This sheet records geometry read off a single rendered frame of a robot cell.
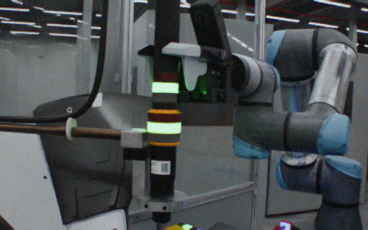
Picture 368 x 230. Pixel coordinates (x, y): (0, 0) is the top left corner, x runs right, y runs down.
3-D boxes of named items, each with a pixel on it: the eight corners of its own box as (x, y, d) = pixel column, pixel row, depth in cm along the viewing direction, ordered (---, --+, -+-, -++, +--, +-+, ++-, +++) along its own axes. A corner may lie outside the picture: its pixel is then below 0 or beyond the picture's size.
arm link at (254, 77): (261, 55, 63) (222, 57, 67) (250, 52, 59) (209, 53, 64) (259, 97, 63) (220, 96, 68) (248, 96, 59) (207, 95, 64)
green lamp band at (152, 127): (143, 131, 45) (143, 122, 45) (152, 129, 50) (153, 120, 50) (176, 133, 45) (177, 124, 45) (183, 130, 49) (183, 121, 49)
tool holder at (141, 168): (114, 207, 45) (115, 132, 45) (131, 193, 52) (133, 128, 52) (182, 214, 44) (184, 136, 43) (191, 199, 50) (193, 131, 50)
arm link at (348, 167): (358, 206, 101) (362, 161, 100) (314, 199, 108) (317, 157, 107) (361, 196, 111) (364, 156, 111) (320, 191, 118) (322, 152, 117)
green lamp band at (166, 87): (149, 91, 46) (149, 82, 45) (156, 92, 49) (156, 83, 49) (174, 92, 45) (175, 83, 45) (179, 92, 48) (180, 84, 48)
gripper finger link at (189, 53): (182, 89, 42) (212, 91, 50) (184, 39, 42) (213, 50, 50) (160, 89, 43) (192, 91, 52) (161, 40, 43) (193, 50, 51)
